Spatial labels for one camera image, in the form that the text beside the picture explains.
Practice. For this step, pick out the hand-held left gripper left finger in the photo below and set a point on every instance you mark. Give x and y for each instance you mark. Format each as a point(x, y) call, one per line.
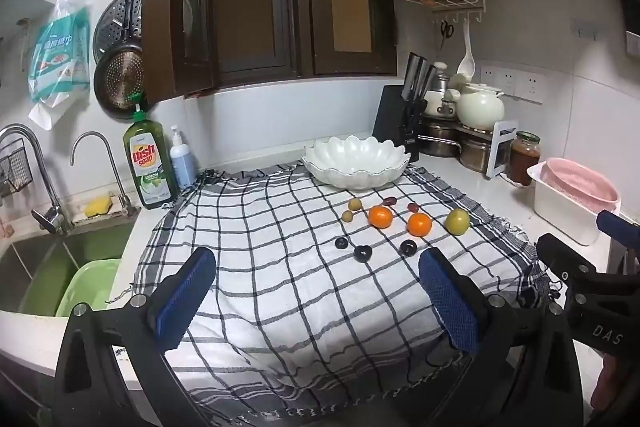
point(185, 297)

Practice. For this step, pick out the large steel faucet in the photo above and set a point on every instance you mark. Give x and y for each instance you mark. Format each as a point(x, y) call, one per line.
point(47, 214)

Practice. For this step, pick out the white wall outlet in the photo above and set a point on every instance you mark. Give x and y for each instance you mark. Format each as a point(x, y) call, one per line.
point(531, 88)
point(487, 76)
point(506, 82)

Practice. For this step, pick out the blue pump soap bottle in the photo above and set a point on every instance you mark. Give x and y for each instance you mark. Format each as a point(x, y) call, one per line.
point(183, 162)

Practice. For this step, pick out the black white checkered cloth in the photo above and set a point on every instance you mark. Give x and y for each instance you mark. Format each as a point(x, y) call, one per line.
point(280, 257)

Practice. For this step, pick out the slim steel faucet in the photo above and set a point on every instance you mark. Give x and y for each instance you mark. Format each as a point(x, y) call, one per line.
point(122, 199)

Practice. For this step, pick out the small dark grape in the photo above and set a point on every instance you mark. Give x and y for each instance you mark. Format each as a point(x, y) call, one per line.
point(341, 243)
point(363, 253)
point(408, 247)

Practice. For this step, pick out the steel pots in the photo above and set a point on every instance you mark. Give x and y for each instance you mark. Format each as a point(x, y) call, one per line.
point(502, 152)

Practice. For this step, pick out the steel sink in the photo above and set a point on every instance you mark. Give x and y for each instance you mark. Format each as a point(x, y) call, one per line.
point(45, 272)

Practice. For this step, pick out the white plastic tub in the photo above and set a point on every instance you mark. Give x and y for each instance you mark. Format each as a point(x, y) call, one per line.
point(562, 219)

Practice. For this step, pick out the small yellow-green fruit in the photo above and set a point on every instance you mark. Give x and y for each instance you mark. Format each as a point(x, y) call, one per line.
point(347, 216)
point(355, 204)

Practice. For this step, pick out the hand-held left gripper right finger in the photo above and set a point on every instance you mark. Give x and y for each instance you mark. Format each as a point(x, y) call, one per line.
point(450, 302)

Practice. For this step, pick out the small steel pot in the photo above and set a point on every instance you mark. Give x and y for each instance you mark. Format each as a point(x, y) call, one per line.
point(475, 154)

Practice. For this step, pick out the green dish soap bottle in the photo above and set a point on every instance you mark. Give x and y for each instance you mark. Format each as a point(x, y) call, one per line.
point(150, 162)

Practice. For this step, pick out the white scalloped bowl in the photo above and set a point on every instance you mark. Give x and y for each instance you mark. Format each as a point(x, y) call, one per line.
point(355, 162)

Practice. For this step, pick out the yellow sponge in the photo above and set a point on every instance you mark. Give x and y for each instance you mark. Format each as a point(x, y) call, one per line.
point(98, 206)

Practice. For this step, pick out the wide steel pot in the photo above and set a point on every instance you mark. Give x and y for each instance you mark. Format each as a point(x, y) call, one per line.
point(440, 139)

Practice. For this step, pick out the cream ceramic pot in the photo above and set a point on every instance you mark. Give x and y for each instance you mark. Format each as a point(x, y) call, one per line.
point(480, 107)

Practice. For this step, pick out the white ladle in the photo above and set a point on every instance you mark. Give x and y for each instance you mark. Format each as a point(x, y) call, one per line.
point(465, 62)

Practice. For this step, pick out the green citrus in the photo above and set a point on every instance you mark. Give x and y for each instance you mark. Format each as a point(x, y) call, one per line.
point(457, 222)

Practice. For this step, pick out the hanging plastic bag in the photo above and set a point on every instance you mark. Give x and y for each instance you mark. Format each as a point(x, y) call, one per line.
point(57, 57)

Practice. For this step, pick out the glass jar of sauce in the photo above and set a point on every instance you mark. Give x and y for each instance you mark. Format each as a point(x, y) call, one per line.
point(524, 159)

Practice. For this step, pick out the green plastic basin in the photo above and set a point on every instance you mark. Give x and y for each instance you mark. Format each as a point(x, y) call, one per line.
point(95, 284)

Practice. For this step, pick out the black knife block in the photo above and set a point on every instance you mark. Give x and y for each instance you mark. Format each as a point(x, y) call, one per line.
point(392, 117)

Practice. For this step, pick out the person's right hand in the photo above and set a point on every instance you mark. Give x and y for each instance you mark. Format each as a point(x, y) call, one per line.
point(607, 379)

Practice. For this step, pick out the white enamel pot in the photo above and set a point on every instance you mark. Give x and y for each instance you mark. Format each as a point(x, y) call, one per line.
point(440, 104)

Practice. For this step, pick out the orange tangerine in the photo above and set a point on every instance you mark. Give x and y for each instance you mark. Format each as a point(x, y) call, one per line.
point(419, 225)
point(380, 217)

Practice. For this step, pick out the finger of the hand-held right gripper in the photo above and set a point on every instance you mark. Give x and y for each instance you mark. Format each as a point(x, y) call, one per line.
point(565, 259)
point(617, 229)

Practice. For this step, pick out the small red date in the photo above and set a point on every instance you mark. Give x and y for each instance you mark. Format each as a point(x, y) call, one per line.
point(390, 201)
point(413, 208)

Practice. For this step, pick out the black scissors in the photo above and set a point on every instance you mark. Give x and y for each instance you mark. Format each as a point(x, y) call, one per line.
point(446, 32)

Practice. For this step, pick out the dark frying pan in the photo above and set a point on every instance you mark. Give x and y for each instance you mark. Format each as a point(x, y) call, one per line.
point(117, 82)

